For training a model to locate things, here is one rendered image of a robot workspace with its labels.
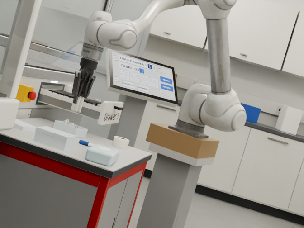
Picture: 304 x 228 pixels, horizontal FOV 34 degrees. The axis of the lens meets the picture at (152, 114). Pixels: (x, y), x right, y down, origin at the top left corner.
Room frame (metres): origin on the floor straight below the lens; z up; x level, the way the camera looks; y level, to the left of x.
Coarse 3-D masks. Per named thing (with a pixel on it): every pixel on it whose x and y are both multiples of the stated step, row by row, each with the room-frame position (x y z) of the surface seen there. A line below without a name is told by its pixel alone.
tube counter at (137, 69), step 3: (135, 66) 3.32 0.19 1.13; (135, 69) 3.31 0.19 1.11; (138, 69) 3.33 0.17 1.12; (141, 69) 3.34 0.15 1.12; (144, 69) 3.36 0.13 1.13; (138, 72) 3.31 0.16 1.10; (141, 72) 3.33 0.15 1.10; (144, 72) 3.34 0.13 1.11; (147, 72) 3.36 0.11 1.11; (150, 72) 3.37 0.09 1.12; (153, 72) 3.39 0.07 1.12; (150, 75) 3.36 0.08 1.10; (153, 75) 3.38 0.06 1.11; (156, 75) 3.39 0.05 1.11
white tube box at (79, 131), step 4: (56, 120) 2.15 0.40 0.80; (56, 124) 2.14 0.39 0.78; (60, 124) 2.13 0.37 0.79; (64, 124) 2.12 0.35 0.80; (68, 124) 2.16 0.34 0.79; (56, 128) 2.14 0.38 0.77; (60, 128) 2.13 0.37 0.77; (64, 128) 2.12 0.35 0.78; (68, 128) 2.11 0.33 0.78; (72, 128) 2.10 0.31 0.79; (76, 128) 2.09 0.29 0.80; (80, 128) 2.12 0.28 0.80; (84, 128) 2.17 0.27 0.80; (68, 132) 2.11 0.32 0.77; (72, 132) 2.10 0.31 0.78; (76, 132) 2.10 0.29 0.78; (80, 132) 2.12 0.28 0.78; (84, 132) 2.15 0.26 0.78; (80, 136) 2.13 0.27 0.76; (84, 136) 2.16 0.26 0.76
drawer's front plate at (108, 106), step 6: (108, 102) 2.29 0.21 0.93; (114, 102) 2.39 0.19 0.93; (120, 102) 2.50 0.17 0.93; (102, 108) 2.27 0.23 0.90; (108, 108) 2.31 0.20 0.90; (102, 114) 2.27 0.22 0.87; (108, 114) 2.34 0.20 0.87; (102, 120) 2.27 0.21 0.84; (108, 120) 2.36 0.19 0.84; (114, 120) 2.47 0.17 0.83
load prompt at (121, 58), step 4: (120, 56) 3.30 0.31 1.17; (124, 56) 3.32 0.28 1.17; (120, 60) 3.28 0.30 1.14; (124, 60) 3.30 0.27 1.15; (128, 60) 3.32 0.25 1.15; (132, 60) 3.34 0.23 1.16; (136, 60) 3.36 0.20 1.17; (136, 64) 3.34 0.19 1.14; (140, 64) 3.36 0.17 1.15; (144, 64) 3.38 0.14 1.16; (148, 64) 3.41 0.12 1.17; (152, 64) 3.43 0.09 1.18; (148, 68) 3.38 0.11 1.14; (152, 68) 3.41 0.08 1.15; (156, 68) 3.43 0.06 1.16
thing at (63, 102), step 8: (40, 96) 2.35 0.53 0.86; (48, 96) 2.34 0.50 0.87; (56, 96) 2.33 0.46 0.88; (64, 96) 2.33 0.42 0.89; (48, 104) 2.34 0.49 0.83; (56, 104) 2.33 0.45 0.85; (64, 104) 2.32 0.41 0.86; (88, 104) 2.30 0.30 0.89; (72, 112) 2.32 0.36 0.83; (88, 112) 2.30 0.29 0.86; (96, 112) 2.29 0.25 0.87
